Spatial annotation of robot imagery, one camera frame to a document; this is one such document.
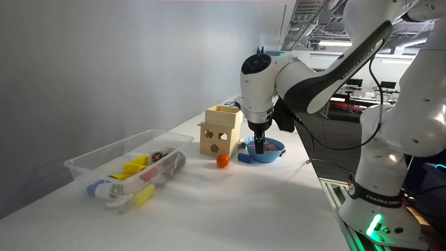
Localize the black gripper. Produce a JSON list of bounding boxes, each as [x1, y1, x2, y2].
[[247, 118, 273, 154]]

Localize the colourful cereal in bowl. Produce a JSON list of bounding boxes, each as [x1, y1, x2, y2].
[[248, 140, 282, 153]]

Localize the blue bowl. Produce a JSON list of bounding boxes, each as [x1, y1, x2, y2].
[[243, 135, 287, 164]]

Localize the wooden shape sorter box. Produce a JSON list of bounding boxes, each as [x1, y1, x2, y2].
[[198, 121, 243, 159]]

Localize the small plain wooden box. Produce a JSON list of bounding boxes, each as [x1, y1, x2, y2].
[[205, 104, 245, 131]]

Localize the blue cylinder block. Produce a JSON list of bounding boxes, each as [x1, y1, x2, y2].
[[237, 152, 255, 164]]

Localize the orange ball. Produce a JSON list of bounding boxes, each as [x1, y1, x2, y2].
[[216, 153, 231, 168]]

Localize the pink flat toy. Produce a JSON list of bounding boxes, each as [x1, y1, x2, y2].
[[139, 167, 162, 182]]

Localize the yellow oblong toy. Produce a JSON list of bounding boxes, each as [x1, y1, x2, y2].
[[132, 182, 156, 209]]

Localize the clear plastic bin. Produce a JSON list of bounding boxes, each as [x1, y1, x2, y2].
[[63, 128, 195, 202]]

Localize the white plastic utensil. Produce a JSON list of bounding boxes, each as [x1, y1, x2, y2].
[[103, 193, 137, 216]]

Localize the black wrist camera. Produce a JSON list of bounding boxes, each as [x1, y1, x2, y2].
[[270, 96, 297, 133]]

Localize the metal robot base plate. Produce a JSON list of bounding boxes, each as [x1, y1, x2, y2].
[[319, 177, 374, 251]]

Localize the brown ring toy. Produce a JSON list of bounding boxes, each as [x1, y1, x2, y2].
[[149, 150, 169, 164]]

